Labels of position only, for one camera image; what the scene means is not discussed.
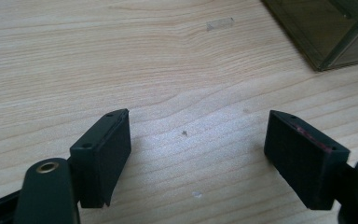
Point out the brown transparent acrylic drawer box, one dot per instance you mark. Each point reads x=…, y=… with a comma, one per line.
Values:
x=323, y=28

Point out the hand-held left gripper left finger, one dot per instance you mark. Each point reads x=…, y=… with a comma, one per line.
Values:
x=102, y=155

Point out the clear tape piece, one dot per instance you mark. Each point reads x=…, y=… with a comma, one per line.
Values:
x=220, y=24

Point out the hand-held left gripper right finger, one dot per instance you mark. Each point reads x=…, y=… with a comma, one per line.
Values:
x=304, y=161

